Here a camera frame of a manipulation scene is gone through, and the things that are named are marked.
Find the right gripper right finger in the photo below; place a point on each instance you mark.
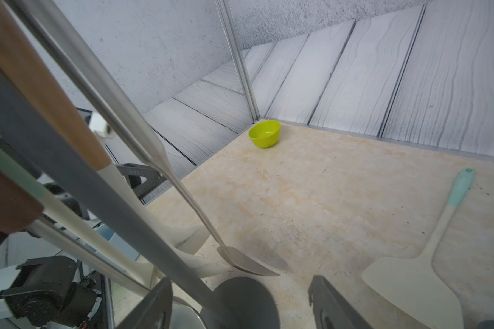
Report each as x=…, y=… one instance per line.
x=330, y=308

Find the grey ladle brown handle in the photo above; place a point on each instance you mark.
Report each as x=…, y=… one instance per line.
x=17, y=211

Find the light blue cup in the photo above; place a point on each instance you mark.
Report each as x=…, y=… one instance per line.
x=118, y=242

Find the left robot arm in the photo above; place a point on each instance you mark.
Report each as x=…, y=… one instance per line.
x=43, y=289

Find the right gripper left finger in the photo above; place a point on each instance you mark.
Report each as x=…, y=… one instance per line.
x=154, y=311

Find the cream spatula mint handle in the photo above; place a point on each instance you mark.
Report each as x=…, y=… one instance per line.
x=411, y=284
x=56, y=210

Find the green plastic bowl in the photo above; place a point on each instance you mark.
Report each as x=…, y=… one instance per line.
x=265, y=134

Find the left frame post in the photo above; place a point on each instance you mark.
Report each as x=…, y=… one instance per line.
x=226, y=20

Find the grey utensil rack stand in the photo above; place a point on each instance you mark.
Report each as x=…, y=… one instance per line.
x=240, y=302

